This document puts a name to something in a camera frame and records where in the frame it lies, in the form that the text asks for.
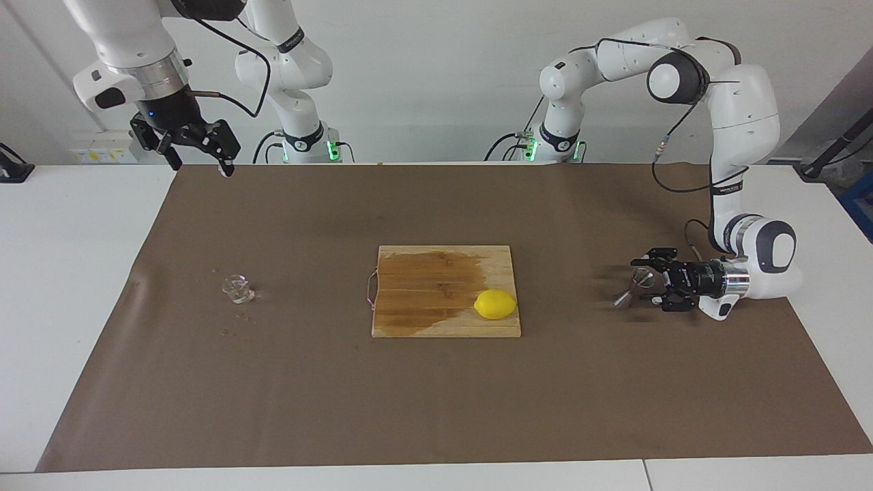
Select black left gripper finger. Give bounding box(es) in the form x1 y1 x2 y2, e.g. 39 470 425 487
638 290 696 314
630 247 679 273

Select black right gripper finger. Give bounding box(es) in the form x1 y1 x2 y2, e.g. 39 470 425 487
130 116 183 171
194 119 241 178

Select steel double jigger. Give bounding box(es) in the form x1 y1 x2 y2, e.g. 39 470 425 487
612 267 657 309

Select small clear glass cup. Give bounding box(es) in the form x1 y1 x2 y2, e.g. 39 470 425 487
221 274 256 305

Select yellow lemon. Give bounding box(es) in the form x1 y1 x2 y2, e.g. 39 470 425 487
473 289 518 321

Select blue crate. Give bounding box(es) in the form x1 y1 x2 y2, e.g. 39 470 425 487
838 170 873 243

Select black stand pole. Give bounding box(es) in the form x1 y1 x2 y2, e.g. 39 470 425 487
798 109 873 179

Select wooden cutting board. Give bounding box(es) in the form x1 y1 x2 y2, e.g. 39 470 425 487
366 245 522 339

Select brown paper table mat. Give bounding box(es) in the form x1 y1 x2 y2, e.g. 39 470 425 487
35 162 873 473

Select black right base cable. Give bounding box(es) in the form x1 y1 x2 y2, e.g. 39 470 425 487
252 131 287 164

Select black base cable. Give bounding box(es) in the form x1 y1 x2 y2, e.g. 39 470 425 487
484 95 550 163
252 131 287 164

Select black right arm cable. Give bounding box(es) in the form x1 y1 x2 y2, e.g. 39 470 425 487
171 0 273 118

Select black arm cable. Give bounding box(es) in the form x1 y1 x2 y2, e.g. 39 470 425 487
651 75 751 260
171 0 273 118

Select white wall socket box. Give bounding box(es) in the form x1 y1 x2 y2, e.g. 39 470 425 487
70 136 140 164

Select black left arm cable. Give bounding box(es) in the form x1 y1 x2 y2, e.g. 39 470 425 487
651 75 751 260

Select black clamp mount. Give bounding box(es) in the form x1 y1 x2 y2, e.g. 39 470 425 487
0 142 35 183

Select black left base cable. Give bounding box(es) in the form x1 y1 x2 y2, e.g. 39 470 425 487
484 95 550 163

